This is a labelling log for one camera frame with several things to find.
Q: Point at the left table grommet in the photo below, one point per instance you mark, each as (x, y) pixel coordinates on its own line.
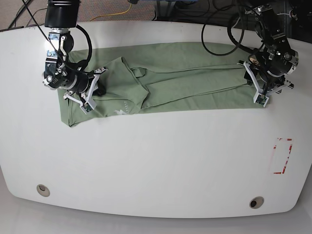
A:
(43, 190)

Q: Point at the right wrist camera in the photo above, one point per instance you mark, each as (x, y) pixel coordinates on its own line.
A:
(87, 107)

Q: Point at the right table grommet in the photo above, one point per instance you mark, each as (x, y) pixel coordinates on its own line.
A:
(256, 203)

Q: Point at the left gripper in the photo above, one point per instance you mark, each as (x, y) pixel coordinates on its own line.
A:
(262, 81)

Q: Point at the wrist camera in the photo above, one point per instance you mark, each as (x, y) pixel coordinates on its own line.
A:
(87, 107)
(261, 99)

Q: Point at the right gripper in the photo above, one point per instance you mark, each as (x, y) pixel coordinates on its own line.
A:
(85, 86)

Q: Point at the green t-shirt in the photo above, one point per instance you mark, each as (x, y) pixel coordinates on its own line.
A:
(163, 77)

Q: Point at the table grommet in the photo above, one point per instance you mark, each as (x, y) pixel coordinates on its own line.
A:
(43, 190)
(256, 203)

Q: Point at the red tape marking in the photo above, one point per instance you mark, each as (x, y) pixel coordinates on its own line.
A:
(281, 153)

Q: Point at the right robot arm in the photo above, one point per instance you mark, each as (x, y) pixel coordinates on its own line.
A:
(60, 73)

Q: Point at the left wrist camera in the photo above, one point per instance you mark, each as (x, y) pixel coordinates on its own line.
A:
(261, 99)

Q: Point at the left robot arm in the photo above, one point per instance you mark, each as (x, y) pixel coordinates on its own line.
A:
(267, 66)

